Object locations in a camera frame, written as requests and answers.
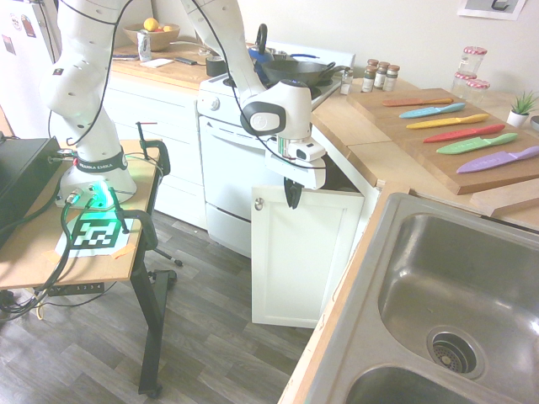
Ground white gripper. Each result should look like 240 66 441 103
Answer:
264 151 328 210

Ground white cabinet door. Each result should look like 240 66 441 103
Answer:
251 186 366 330

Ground white drawer cabinet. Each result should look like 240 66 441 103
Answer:
99 71 210 231

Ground white kitchen stove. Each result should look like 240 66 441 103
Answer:
195 40 357 258

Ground glass salt shaker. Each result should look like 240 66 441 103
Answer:
339 67 355 96

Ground black wok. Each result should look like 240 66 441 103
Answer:
259 60 351 88

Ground large wooden cutting board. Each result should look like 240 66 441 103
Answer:
345 87 539 196

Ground black tape roll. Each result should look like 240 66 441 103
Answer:
205 56 227 78

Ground orange knife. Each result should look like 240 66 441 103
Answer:
382 97 455 108

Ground teal knife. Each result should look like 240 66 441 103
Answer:
398 103 467 120

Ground yellow knife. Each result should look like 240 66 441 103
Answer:
405 113 490 130

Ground red knife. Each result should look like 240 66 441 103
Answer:
423 124 506 145

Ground green knife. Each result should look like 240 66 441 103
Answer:
435 132 520 157

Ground stainless steel sink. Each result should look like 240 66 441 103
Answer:
304 192 539 404

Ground white notepad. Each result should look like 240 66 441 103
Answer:
140 57 175 70

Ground wooden fruit bowl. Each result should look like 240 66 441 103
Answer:
123 23 182 53

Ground purple knife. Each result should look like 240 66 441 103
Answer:
456 146 539 176

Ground black white marker sheet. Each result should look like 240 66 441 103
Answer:
54 212 136 260

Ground silver drink can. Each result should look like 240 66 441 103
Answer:
136 29 153 63

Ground loose wooden plank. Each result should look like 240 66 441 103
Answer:
469 178 539 219

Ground small potted green plant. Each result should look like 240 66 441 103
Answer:
505 90 539 129

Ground paper poster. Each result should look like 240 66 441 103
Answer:
456 0 529 22

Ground black control box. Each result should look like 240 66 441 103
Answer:
0 137 62 250

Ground wooden workbench black legs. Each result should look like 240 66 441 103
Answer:
0 142 179 399

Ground white fridge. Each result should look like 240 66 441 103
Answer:
0 0 65 142

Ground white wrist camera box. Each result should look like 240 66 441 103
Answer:
293 141 326 162

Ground black clamp red handle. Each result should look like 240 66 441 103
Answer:
135 120 172 178

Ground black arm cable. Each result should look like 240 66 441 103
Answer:
46 0 329 172

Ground black base cable bundle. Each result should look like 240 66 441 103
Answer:
32 189 124 322

